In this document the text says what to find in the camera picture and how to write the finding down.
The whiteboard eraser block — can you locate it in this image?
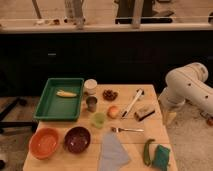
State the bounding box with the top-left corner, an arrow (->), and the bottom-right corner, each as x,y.
134,106 -> 155,122

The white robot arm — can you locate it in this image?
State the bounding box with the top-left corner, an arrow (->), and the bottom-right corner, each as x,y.
158,62 -> 213,125

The green plastic tray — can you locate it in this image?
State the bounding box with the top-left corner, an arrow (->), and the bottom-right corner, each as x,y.
34,78 -> 84,121

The teal green sponge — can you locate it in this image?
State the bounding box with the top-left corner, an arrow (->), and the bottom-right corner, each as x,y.
152,145 -> 170,171

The orange fruit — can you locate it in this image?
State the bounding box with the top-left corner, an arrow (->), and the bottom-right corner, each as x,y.
107,106 -> 119,119

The silver fork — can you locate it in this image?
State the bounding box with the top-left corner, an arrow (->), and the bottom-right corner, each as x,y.
111,127 -> 144,132

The light blue cloth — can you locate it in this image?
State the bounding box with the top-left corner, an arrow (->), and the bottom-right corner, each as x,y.
98,132 -> 131,171

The small green cup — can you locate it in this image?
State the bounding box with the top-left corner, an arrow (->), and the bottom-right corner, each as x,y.
91,113 -> 105,129

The grey metal cup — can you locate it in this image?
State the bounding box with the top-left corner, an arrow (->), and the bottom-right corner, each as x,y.
86,96 -> 97,112

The white cup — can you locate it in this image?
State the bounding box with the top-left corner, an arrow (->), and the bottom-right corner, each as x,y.
84,79 -> 97,95

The dark purple bowl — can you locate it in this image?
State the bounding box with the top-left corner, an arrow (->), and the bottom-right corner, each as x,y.
64,126 -> 91,154

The yellow corn cob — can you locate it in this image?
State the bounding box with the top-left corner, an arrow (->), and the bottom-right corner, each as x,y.
56,91 -> 77,98

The orange bowl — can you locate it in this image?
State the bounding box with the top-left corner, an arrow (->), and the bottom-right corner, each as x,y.
29,128 -> 59,160

